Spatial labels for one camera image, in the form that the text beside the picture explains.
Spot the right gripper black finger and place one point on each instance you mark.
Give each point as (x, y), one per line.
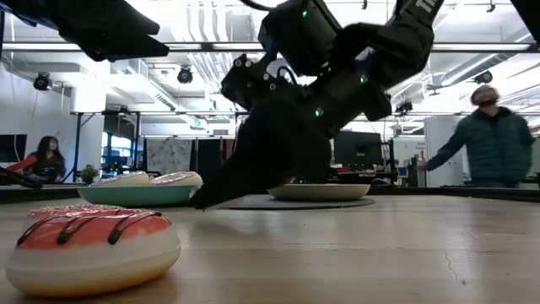
(240, 169)

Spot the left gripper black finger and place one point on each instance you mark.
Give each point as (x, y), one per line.
(126, 47)
(114, 21)

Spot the large pink glazed donut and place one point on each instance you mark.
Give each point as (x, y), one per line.
(177, 179)

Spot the large purple glazed donut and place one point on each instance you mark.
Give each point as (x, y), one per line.
(122, 180)

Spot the small orange dark-striped donut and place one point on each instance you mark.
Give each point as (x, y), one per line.
(93, 262)

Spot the small pink sprinkled donut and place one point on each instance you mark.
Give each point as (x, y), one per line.
(55, 211)

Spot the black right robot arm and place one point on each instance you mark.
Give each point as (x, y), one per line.
(401, 42)

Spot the black computer monitor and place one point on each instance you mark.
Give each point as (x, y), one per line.
(12, 148)
(358, 152)

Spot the beige plate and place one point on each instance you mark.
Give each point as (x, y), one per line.
(325, 192)

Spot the grey round woven mat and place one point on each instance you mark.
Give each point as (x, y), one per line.
(295, 203)

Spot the grey patterned cloth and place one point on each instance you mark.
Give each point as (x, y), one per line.
(169, 158)

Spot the teal plate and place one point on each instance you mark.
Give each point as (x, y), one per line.
(139, 196)

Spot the small potted plant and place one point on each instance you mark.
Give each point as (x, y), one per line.
(88, 174)

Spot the person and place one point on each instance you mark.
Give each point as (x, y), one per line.
(46, 162)
(493, 148)

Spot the black overhead frame bar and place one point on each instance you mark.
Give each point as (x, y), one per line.
(190, 42)

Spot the black ceiling camera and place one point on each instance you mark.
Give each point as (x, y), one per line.
(483, 78)
(185, 76)
(42, 82)
(404, 107)

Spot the black metal rig frame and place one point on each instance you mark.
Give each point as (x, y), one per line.
(78, 148)

